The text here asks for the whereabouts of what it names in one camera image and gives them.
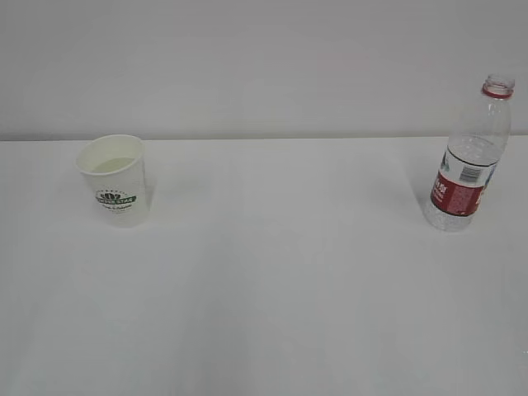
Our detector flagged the white paper cup green logo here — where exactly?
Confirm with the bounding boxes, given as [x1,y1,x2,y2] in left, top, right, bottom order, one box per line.
[76,134,149,228]

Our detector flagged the clear water bottle red label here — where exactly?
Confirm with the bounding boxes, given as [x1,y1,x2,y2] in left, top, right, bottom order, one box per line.
[423,74,516,232]

